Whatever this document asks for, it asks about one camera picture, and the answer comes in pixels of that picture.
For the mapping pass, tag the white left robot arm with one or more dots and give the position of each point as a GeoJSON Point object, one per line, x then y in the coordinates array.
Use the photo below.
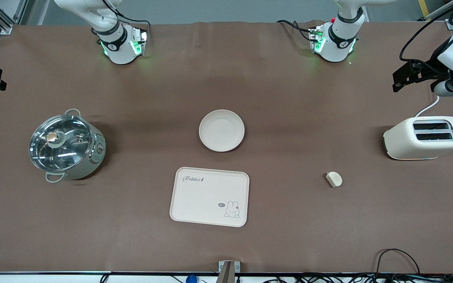
{"type": "Point", "coordinates": [338, 37]}

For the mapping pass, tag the small white bun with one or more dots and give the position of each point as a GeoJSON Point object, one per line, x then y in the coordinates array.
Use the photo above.
{"type": "Point", "coordinates": [334, 179]}

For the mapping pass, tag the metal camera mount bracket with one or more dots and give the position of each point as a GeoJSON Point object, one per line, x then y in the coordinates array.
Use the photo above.
{"type": "Point", "coordinates": [228, 271]}

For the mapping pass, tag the cream rabbit print tray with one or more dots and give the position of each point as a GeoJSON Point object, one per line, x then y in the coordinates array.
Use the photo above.
{"type": "Point", "coordinates": [207, 198]}

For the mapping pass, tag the cream two-slot toaster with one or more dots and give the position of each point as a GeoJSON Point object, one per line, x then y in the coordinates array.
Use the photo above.
{"type": "Point", "coordinates": [407, 143]}

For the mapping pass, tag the blue round cap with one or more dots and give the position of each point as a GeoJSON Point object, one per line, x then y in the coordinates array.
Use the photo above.
{"type": "Point", "coordinates": [191, 279]}

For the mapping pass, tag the green electric cooking pot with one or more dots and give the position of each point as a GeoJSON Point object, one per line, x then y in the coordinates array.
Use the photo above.
{"type": "Point", "coordinates": [92, 155]}

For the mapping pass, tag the glass pot lid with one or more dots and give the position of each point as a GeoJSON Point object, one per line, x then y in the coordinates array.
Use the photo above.
{"type": "Point", "coordinates": [61, 143]}

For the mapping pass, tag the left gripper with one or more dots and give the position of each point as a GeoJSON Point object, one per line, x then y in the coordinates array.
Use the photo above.
{"type": "Point", "coordinates": [433, 65]}

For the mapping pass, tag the round cream plate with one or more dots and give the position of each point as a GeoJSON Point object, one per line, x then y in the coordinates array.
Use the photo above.
{"type": "Point", "coordinates": [221, 130]}

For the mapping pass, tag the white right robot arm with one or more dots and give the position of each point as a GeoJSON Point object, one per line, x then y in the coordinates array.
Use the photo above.
{"type": "Point", "coordinates": [118, 43]}

